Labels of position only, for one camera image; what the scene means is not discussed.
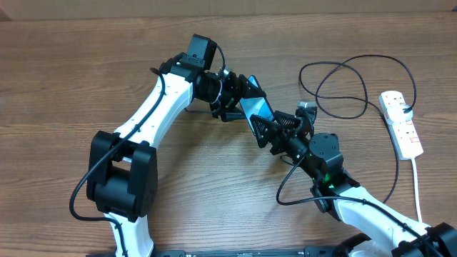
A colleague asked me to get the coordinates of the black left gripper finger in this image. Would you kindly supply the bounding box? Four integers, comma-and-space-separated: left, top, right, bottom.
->
238, 74, 266, 99
221, 111, 246, 122

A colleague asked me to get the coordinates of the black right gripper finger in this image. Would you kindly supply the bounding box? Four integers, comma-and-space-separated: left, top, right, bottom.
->
249, 114, 282, 148
273, 111, 302, 129

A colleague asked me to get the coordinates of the Galaxy smartphone with blue screen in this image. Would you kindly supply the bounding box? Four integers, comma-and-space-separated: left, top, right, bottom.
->
238, 74, 276, 136

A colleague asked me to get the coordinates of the black USB charging cable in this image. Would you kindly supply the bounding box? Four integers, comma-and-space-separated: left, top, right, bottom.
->
298, 54, 418, 204

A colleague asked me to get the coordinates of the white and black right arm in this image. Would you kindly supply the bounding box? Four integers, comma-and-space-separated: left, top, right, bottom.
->
250, 111, 456, 256

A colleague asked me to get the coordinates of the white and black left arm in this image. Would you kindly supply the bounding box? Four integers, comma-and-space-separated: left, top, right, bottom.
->
81, 34, 273, 256

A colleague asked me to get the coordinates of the white charger adapter plug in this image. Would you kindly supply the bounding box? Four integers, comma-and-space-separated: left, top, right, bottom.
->
384, 104, 413, 125

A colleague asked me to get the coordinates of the white power strip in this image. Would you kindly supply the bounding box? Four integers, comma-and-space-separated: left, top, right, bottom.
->
378, 91, 423, 160

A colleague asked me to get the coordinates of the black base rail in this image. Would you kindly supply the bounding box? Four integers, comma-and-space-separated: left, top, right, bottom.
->
149, 246, 336, 257

